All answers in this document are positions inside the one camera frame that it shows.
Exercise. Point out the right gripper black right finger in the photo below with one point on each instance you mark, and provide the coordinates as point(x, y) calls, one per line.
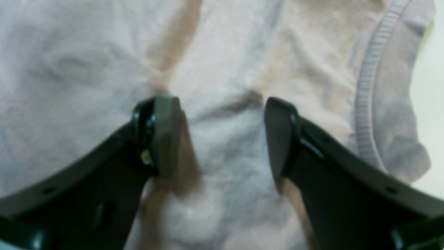
point(351, 205)

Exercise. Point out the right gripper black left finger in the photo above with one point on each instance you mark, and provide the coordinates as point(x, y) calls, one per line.
point(91, 204)

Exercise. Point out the mauve t-shirt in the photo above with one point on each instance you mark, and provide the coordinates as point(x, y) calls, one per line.
point(73, 70)

